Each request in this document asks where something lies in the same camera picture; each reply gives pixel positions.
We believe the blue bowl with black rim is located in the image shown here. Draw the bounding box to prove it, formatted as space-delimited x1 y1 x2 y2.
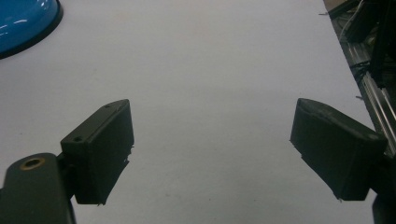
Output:
0 0 64 61

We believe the white cable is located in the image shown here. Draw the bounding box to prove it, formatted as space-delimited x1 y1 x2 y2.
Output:
339 0 365 43

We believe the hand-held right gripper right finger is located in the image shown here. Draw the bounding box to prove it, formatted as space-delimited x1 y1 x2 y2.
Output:
290 97 389 202

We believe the aluminium frame rail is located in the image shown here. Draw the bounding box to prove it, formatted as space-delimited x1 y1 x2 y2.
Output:
330 12 396 157

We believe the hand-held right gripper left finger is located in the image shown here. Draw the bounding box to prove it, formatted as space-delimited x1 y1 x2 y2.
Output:
60 98 135 206

